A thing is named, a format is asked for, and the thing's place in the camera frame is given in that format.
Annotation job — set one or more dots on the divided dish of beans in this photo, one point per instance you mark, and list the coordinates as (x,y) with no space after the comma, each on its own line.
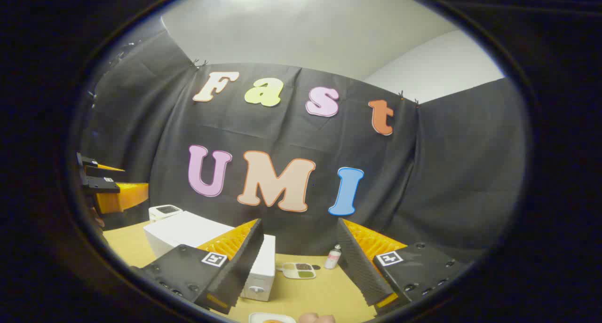
(298,270)

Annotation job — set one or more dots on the white microwave oven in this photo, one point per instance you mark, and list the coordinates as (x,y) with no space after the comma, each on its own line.
(188,229)

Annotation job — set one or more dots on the small clear bottle pink label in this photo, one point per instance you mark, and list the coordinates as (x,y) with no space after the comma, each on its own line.
(333,258)

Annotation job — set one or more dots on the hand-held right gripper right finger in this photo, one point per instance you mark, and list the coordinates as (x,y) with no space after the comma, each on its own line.
(357,266)

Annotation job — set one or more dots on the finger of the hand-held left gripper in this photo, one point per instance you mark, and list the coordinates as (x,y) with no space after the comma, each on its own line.
(101,185)
(88,162)

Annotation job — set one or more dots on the black backdrop cloth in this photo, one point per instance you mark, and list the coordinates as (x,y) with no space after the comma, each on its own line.
(282,125)

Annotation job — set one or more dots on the white square plate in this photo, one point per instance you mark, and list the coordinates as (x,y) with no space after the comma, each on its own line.
(256,317)

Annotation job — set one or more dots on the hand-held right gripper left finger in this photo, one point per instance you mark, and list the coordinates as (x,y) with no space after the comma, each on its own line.
(244,262)

